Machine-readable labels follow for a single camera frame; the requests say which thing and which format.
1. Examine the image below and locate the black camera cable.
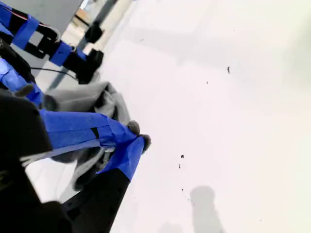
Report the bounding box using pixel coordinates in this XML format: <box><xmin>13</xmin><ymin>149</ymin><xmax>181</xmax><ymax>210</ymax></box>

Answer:
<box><xmin>30</xmin><ymin>67</ymin><xmax>77</xmax><ymax>80</ymax></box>

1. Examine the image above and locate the grey striped towel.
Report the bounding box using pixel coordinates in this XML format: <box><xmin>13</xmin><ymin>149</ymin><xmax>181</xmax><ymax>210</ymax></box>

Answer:
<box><xmin>41</xmin><ymin>81</ymin><xmax>133</xmax><ymax>192</ymax></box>

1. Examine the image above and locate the steel post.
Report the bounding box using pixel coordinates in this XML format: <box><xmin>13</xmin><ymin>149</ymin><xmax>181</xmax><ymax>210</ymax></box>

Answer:
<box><xmin>47</xmin><ymin>0</ymin><xmax>119</xmax><ymax>92</ymax></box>

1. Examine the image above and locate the black clamp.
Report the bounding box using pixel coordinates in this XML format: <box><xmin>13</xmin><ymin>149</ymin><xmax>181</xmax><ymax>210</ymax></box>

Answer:
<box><xmin>84</xmin><ymin>20</ymin><xmax>104</xmax><ymax>45</ymax></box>

